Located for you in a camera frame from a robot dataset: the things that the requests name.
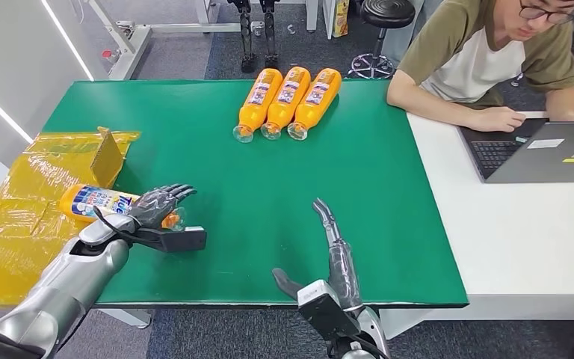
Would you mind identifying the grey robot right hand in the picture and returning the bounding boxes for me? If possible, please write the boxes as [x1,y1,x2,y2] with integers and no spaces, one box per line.
[272,197,367,313]

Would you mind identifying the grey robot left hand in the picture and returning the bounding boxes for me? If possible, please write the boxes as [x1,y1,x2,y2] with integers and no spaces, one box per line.
[127,183,198,231]

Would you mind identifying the person's right hand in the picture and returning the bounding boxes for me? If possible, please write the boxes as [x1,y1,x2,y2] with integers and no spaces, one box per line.
[470,106,527,133]

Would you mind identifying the orange detergent bottle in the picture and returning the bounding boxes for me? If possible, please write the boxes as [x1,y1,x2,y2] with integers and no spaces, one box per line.
[232,68,284,144]
[260,66,312,141]
[287,67,342,141]
[59,184,188,233]

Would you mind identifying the person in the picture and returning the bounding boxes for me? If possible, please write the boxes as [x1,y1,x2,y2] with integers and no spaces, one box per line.
[386,0,574,134]

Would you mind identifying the grey laptop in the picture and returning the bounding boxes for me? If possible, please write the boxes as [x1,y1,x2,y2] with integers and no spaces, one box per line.
[457,117,574,185]

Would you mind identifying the white desk side panel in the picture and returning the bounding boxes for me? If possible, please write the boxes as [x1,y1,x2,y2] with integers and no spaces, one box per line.
[380,307,471,341]

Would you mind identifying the person's glasses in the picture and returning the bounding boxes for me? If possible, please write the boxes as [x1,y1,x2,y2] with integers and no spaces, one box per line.
[518,0,574,25]

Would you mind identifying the green table mat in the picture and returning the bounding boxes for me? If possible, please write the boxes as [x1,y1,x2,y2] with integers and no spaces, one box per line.
[41,79,469,309]

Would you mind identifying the yellow tape-wrapped cardboard box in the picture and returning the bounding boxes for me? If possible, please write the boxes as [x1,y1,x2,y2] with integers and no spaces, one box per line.
[0,126,142,309]

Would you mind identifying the black round stool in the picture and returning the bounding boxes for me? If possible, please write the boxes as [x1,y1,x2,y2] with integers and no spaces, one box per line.
[347,0,417,80]

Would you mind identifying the yellow printed carton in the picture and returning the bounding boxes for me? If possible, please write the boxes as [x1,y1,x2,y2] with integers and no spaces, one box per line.
[332,0,351,39]

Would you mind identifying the black robot leg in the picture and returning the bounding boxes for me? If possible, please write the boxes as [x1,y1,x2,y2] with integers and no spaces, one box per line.
[227,0,257,74]
[259,0,280,70]

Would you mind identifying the white furniture panel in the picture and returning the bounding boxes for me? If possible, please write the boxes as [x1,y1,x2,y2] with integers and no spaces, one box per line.
[306,0,335,40]

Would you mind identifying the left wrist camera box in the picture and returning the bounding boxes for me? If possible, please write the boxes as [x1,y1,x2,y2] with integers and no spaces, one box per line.
[132,225,208,254]

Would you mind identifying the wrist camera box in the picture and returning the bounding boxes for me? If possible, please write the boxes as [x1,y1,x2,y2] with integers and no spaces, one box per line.
[297,280,362,342]
[132,225,208,254]

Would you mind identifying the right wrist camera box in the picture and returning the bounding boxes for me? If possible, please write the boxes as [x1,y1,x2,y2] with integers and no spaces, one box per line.
[297,280,362,342]

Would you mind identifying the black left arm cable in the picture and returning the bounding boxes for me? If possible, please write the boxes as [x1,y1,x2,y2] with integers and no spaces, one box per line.
[93,205,169,248]

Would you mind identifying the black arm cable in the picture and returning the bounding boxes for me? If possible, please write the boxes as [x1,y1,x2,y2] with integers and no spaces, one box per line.
[351,334,392,359]
[93,205,169,248]

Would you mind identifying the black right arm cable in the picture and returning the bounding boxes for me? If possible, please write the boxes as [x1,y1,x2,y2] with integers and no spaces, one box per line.
[351,334,392,359]

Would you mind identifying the white metal stand frame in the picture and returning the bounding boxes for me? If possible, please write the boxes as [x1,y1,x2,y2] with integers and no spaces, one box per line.
[86,0,263,82]

